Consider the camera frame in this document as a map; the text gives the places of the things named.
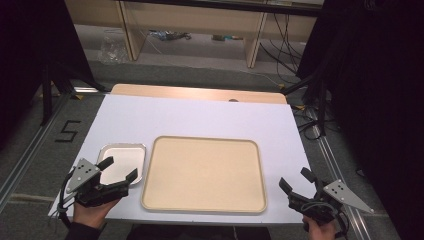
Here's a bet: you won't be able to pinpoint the person's dark lap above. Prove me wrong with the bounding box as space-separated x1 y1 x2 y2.
125 223 273 240

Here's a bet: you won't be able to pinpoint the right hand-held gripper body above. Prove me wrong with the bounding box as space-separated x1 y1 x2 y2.
288 179 375 224

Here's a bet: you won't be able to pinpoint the small flat box under shelf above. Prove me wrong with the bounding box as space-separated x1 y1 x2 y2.
211 33 244 42

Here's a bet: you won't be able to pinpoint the hanging black cables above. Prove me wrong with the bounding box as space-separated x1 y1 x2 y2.
259 12 302 76

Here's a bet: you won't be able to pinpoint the light wooden shelf unit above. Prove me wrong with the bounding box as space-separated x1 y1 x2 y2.
64 0 318 70

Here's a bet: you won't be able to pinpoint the black curtain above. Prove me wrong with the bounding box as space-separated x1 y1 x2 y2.
0 0 96 149
295 0 424 240

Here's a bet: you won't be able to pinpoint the clear plastic bag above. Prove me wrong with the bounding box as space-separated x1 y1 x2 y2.
97 30 130 65

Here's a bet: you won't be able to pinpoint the black metal stand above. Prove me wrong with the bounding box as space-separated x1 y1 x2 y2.
39 61 109 127
282 73 329 137

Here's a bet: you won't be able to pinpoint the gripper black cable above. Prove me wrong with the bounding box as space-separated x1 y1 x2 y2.
55 168 78 229
300 200 350 238

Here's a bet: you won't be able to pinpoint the aluminium floor rail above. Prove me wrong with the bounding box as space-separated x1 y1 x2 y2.
0 87 101 212
305 106 376 240

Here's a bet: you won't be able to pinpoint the white table cover board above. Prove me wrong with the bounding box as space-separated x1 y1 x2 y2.
47 93 318 225

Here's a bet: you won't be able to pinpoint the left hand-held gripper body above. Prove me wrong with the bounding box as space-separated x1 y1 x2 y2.
66 158 130 208

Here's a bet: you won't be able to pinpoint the small white metal-rimmed tray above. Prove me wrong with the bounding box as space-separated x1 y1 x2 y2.
97 143 147 186

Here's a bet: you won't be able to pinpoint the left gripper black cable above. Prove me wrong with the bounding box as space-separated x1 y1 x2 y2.
55 168 78 229

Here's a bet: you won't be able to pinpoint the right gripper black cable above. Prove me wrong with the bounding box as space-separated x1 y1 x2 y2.
300 200 350 238

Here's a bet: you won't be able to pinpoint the person's left hand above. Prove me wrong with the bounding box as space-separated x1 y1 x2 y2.
73 199 121 229

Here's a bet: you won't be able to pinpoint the black floor cables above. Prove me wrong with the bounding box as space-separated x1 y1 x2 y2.
292 105 327 142

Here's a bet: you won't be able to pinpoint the large beige tray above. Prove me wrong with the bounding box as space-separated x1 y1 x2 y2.
140 135 269 215

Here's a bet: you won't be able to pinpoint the person's right hand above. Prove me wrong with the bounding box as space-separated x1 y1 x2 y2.
301 217 338 240

